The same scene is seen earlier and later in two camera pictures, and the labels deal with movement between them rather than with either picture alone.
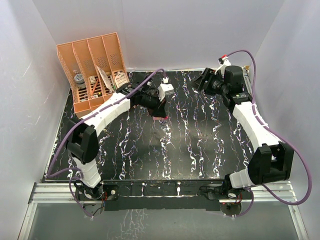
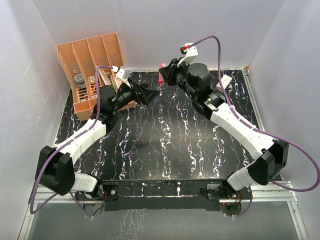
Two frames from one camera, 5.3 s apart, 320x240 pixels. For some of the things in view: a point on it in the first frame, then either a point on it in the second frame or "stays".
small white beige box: (92, 79) stays
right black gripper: (201, 83) to (169, 72)
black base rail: (163, 195) stays
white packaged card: (110, 87) stays
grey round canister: (79, 78) stays
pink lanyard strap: (164, 118) to (161, 80)
